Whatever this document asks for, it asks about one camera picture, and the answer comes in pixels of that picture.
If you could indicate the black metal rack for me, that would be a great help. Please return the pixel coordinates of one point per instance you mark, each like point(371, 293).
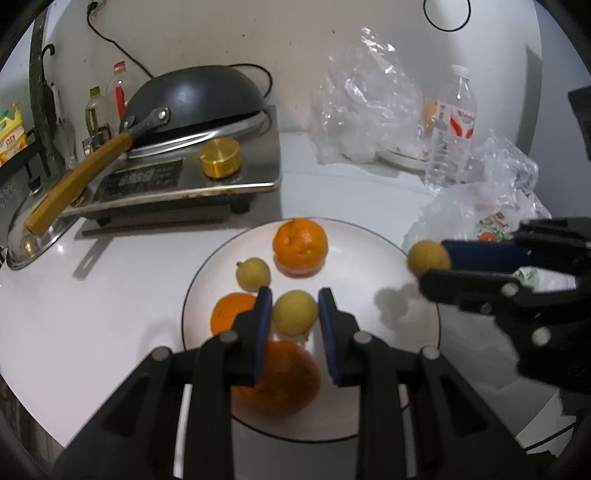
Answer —
point(23, 154)

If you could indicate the red label clear bottle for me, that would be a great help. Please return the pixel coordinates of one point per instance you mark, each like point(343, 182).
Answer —
point(120, 97)

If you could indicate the yellow dish soap bottle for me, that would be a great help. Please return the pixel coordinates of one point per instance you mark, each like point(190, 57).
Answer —
point(11, 138)

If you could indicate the black hook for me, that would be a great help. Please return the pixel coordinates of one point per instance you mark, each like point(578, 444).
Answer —
point(46, 48)

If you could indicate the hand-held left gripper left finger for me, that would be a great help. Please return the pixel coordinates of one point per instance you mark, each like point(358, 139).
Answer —
point(263, 323)

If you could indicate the large orange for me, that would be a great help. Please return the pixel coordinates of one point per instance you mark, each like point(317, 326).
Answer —
point(429, 113)

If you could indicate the dark vertical pipe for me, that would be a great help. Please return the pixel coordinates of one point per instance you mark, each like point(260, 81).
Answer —
point(39, 92)

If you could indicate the printed clear plastic bag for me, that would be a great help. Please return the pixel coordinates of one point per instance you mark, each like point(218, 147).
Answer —
point(452, 207)

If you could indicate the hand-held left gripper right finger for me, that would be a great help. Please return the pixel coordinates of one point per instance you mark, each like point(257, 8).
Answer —
point(328, 332)

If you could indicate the small yellow round fruit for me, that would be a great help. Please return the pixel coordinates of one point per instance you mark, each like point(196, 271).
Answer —
point(294, 313)
point(428, 258)
point(252, 274)

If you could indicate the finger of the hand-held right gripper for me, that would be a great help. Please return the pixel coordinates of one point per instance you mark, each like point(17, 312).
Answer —
point(461, 288)
point(485, 256)

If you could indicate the cooking oil bottle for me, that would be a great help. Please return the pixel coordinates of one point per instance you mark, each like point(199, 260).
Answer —
point(94, 115)

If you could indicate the mandarin orange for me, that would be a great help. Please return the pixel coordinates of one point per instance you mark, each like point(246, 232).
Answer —
point(300, 247)
point(228, 316)
point(291, 378)

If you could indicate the steel pot lid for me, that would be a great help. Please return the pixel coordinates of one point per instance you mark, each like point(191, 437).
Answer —
point(23, 221)

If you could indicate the white plate with dark rim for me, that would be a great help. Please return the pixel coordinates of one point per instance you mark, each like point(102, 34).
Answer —
point(369, 258)

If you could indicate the crumpled clear plastic bag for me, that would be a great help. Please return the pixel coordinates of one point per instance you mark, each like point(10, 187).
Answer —
point(360, 92)

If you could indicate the clear plastic water bottle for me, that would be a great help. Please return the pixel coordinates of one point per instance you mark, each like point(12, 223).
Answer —
point(450, 152)

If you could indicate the white dish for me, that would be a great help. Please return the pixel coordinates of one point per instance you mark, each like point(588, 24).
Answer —
point(401, 159)

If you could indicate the steel induction cooker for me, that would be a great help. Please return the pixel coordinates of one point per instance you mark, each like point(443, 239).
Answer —
point(147, 180)

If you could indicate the gold cooker knob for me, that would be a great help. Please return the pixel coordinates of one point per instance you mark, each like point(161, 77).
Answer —
point(220, 157)

